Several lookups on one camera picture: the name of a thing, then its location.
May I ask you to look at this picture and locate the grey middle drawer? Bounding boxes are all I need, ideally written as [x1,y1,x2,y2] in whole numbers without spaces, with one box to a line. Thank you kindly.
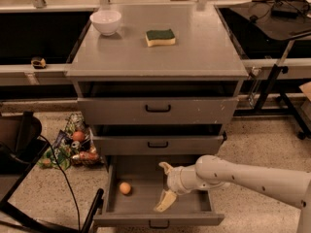
[93,124,226,155]

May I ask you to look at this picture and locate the yellow black tape measure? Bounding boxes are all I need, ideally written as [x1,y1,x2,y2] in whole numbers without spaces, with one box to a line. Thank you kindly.
[31,57,47,69]

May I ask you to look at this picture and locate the black cable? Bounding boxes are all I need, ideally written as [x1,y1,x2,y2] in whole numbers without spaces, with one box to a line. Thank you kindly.
[38,134,82,231]

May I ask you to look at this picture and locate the wire basket of groceries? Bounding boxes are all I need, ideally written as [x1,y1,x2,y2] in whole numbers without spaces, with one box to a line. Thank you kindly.
[64,113,101,166]

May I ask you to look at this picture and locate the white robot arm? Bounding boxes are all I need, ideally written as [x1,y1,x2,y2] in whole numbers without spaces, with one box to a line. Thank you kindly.
[155,155,311,233]

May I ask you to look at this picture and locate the white bowl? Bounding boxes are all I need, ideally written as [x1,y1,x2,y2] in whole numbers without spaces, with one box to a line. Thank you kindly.
[89,10,121,36]

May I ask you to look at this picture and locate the orange fruit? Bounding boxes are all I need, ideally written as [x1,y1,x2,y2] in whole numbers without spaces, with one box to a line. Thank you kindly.
[119,183,131,195]

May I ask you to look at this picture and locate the grey drawer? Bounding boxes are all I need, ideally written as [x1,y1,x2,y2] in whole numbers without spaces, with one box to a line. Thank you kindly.
[94,155,225,229]
[93,124,226,155]
[78,81,238,125]

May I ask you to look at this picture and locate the red apple in basket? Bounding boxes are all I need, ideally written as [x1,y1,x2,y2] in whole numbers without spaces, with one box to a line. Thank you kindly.
[72,131,86,143]

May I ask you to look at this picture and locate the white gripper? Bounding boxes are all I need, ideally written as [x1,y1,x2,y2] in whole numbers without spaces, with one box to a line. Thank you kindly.
[154,162,185,213]

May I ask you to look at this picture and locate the green yellow sponge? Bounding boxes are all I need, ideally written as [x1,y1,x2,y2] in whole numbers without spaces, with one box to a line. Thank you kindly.
[146,29,176,47]

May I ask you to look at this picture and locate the grey top drawer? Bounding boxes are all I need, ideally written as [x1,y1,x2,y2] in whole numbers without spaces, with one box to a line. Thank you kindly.
[78,81,238,125]

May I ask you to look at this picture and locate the grey drawer cabinet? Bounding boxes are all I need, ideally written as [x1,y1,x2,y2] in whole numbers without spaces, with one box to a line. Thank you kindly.
[65,2,250,167]

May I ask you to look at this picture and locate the black side table stand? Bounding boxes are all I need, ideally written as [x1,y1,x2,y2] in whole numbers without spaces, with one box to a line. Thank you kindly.
[219,0,310,140]

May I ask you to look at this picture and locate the grey bottom drawer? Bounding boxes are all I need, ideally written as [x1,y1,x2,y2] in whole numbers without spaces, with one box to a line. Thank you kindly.
[94,155,225,229]

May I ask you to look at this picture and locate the green snack bag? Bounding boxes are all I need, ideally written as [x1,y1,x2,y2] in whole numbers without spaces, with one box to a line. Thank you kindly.
[37,130,71,170]

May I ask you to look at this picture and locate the black chair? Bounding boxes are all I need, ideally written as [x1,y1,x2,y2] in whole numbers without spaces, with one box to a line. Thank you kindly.
[0,111,105,233]

